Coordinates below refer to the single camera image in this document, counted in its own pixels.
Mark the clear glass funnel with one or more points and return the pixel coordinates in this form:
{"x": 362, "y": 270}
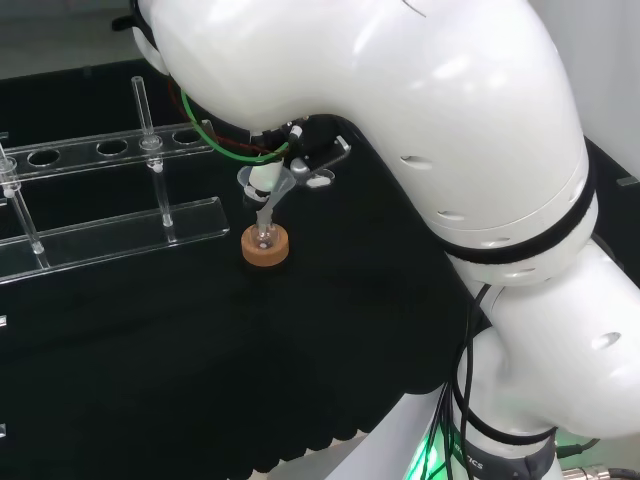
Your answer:
{"x": 280, "y": 192}

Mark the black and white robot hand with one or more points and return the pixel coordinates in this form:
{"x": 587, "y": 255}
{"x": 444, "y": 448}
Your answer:
{"x": 265, "y": 177}

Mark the clear weighing funnel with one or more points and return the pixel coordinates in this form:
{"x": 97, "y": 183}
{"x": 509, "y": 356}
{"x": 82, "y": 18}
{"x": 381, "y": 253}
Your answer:
{"x": 322, "y": 180}

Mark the black bench cloth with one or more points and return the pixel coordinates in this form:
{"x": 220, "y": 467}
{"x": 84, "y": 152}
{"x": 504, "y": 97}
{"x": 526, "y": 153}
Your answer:
{"x": 225, "y": 350}

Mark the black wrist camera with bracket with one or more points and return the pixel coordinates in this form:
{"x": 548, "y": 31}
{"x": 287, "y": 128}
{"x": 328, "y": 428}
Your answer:
{"x": 320, "y": 142}

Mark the clear acrylic funnel stand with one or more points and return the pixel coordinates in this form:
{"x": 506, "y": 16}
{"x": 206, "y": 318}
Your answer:
{"x": 125, "y": 235}

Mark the clear round-bottom flask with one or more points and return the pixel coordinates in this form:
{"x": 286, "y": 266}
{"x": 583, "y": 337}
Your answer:
{"x": 262, "y": 237}

